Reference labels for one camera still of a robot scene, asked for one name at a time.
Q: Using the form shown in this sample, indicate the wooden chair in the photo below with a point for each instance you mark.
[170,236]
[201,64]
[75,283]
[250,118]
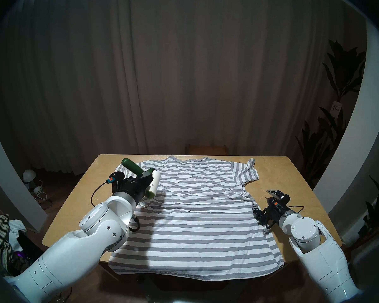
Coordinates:
[207,149]

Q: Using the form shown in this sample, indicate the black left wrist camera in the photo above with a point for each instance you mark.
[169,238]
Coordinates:
[117,176]

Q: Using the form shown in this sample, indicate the grey white striped t-shirt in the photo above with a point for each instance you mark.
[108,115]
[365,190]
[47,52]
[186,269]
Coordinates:
[202,226]

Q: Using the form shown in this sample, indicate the small white round lamp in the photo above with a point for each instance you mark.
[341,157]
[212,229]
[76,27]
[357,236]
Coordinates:
[37,190]

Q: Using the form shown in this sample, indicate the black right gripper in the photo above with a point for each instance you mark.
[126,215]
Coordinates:
[273,210]

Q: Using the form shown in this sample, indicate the white curved arch column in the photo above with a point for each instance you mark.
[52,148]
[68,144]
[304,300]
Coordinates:
[9,179]
[363,122]

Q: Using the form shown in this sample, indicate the long pleated curtain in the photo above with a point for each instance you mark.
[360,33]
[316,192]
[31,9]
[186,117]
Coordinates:
[183,68]

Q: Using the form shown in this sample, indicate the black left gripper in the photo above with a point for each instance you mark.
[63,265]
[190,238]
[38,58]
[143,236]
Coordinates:
[132,188]

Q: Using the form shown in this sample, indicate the white mushroom lamp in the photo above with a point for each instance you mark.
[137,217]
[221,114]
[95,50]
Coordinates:
[28,176]

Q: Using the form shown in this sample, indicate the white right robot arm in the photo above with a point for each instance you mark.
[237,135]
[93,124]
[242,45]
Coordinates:
[306,229]

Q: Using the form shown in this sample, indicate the black storage box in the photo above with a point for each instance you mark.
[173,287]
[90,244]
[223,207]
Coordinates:
[27,245]

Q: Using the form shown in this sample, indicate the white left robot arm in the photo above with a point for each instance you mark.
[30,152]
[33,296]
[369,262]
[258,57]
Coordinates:
[94,223]

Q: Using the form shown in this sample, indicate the white crumpled cloth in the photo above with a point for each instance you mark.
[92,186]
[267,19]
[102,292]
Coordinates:
[17,226]

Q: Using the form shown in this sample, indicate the tall dark leafy plant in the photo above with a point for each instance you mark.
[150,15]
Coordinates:
[339,68]

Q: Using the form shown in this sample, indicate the white plant tag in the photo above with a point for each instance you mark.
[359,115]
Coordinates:
[336,108]

